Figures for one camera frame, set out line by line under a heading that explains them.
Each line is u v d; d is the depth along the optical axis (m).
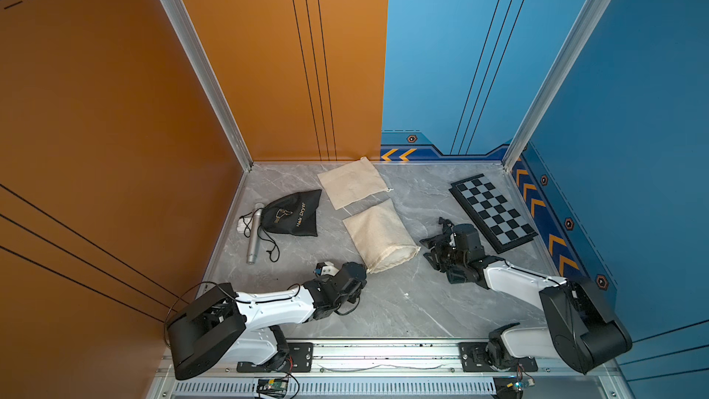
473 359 0.72
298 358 0.73
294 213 0.96
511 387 0.70
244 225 0.99
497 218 0.99
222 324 0.43
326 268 0.79
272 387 0.72
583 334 0.42
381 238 0.89
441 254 0.81
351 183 1.12
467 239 0.69
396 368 0.72
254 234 0.96
